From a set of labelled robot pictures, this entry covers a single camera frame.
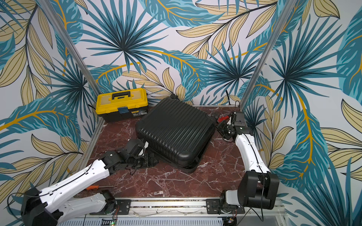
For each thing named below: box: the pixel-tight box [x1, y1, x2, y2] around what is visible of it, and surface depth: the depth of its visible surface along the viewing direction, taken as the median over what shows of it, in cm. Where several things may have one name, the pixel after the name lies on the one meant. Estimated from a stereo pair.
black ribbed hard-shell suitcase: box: [135, 94, 217, 174], surface depth 79 cm
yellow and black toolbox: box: [95, 87, 149, 123], surface depth 102 cm
